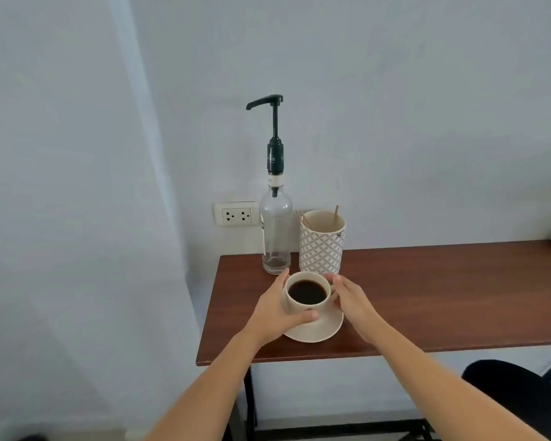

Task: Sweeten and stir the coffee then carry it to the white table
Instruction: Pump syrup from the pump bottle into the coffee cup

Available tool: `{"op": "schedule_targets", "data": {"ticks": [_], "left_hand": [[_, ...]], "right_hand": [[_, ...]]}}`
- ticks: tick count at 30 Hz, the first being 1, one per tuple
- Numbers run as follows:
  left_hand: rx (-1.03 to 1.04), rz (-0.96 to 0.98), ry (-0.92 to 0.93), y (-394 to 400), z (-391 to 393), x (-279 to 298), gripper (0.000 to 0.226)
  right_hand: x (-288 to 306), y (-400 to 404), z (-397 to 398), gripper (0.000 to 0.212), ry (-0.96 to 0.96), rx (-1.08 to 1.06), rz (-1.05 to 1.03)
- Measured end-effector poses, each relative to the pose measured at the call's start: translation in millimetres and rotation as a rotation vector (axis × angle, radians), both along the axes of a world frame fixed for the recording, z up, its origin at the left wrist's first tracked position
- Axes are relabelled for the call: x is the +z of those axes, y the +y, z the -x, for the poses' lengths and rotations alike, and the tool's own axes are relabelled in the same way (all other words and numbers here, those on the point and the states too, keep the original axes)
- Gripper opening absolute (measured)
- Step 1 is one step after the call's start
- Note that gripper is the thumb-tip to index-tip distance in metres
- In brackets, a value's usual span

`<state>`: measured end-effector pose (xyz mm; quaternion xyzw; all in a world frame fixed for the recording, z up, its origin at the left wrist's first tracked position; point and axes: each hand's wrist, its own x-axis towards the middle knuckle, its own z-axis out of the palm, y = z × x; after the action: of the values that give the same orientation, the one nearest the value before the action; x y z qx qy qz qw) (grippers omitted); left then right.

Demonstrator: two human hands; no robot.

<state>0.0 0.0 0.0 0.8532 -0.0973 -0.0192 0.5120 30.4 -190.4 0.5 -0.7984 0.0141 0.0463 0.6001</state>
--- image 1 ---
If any person's right hand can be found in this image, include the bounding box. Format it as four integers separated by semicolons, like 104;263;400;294
324;273;389;345

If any glass syrup bottle black pump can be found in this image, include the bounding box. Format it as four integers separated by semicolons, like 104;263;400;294
246;94;294;276

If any black metal table frame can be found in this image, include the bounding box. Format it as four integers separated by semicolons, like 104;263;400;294
222;365;437;441

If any person's right forearm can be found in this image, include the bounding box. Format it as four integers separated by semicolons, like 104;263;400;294
370;316;550;441

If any white wall socket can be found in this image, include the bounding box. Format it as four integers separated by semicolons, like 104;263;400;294
212;201;261;228

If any white saucer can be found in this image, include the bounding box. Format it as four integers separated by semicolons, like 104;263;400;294
282;301;345;344

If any person's left hand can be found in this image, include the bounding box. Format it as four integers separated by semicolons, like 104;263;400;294
241;268;320;350

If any person's left forearm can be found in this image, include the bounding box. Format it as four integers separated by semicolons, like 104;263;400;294
144;330;263;441

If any white patterned stirrer holder cup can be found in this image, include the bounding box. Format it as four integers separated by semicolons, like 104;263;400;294
298;209;347;276

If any brown wooden table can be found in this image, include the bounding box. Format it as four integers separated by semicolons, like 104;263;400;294
196;239;551;367

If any white cup of coffee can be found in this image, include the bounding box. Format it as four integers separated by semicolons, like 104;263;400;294
281;270;340;315

